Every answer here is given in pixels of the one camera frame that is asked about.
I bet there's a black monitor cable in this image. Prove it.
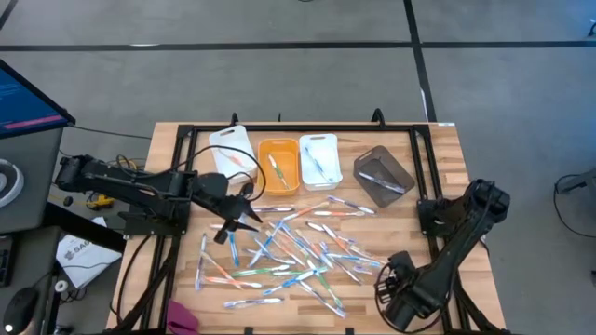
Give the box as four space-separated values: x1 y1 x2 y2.
67 123 154 141

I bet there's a grey translucent plastic bin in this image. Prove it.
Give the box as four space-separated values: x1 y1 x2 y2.
352 144 416 209

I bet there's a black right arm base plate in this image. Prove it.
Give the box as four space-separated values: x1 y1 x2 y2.
417 197 488 238

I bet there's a white round device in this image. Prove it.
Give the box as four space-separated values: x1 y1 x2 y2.
0 158 25 209

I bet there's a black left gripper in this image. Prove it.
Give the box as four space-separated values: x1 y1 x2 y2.
213 189 264 245

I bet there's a black floor beam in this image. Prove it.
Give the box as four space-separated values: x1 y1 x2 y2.
44 202 127 255

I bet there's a grey chair base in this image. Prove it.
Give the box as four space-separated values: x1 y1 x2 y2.
555 167 596 196

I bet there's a dark grey desk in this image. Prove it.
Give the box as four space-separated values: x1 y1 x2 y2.
0 226 61 335

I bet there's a black computer mouse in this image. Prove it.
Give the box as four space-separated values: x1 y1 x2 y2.
2 287 39 335

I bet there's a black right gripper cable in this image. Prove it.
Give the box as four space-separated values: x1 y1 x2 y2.
373 262 451 335

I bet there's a magenta cloth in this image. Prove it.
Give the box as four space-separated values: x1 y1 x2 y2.
166 299 200 335

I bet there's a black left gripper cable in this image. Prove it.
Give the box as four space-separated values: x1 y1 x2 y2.
179 144 267 206

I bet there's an orange plastic bin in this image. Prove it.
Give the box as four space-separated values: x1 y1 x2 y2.
256 138 301 196

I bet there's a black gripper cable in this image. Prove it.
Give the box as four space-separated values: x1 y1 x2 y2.
179 144 267 206
373 262 451 335

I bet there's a black floor cable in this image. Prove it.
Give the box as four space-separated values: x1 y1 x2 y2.
552 185 596 241

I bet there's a computer monitor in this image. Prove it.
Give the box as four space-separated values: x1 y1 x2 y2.
0 59 76 141

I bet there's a yellow hand tool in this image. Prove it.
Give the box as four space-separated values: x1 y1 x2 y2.
86 194 116 210

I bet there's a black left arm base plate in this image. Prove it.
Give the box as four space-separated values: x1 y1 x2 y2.
118 204 190 238

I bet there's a white plastic bin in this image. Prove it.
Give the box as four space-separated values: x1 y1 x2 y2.
297 133 345 193
208 124 259 186

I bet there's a black keyboard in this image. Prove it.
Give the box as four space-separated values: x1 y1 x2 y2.
0 234 15 288

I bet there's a thick black base cable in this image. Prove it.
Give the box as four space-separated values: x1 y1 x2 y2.
109 234 155 327

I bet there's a green toothbrush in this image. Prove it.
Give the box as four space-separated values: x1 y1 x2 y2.
270 266 329 277
266 154 291 190
230 263 291 278
305 258 345 310

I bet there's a white paper sheet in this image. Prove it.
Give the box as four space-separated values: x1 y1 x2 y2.
55 216 123 289

